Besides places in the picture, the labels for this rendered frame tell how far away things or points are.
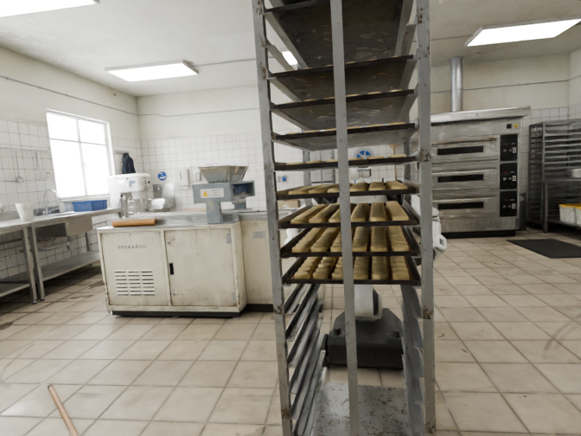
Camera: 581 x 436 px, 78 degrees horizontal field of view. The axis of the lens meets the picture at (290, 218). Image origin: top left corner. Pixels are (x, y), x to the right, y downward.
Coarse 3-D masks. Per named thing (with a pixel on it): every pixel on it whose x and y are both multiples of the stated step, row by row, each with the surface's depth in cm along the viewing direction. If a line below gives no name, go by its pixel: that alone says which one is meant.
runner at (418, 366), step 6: (402, 300) 167; (402, 306) 160; (402, 312) 153; (408, 324) 141; (408, 330) 136; (408, 336) 131; (408, 342) 127; (414, 348) 122; (414, 354) 118; (420, 354) 113; (414, 360) 115; (420, 360) 111; (414, 366) 111; (420, 366) 111; (414, 372) 108; (420, 372) 108
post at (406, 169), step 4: (408, 88) 153; (408, 112) 154; (408, 116) 154; (404, 120) 155; (408, 120) 154; (408, 140) 155; (404, 144) 156; (408, 144) 155; (404, 148) 156; (408, 148) 156; (404, 152) 156; (408, 152) 156; (408, 164) 156; (404, 168) 157; (408, 168) 157; (404, 172) 157; (408, 172) 157; (404, 176) 158; (408, 176) 157; (404, 196) 159; (408, 196) 158; (408, 200) 158
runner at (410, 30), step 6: (414, 18) 97; (408, 24) 94; (414, 24) 94; (408, 30) 98; (414, 30) 99; (408, 36) 103; (402, 42) 108; (408, 42) 108; (402, 48) 113; (408, 48) 113; (402, 54) 119; (408, 54) 119
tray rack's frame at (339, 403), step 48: (336, 0) 98; (336, 48) 100; (336, 96) 102; (432, 240) 100; (432, 288) 102; (432, 336) 103; (336, 384) 179; (432, 384) 105; (288, 432) 118; (336, 432) 146; (384, 432) 145; (432, 432) 107
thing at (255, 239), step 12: (252, 228) 310; (264, 228) 308; (252, 240) 312; (264, 240) 310; (252, 252) 313; (264, 252) 311; (252, 264) 314; (264, 264) 312; (288, 264) 308; (252, 276) 316; (264, 276) 314; (252, 288) 317; (264, 288) 315; (288, 288) 311; (324, 288) 318; (252, 300) 319; (264, 300) 317; (300, 300) 311
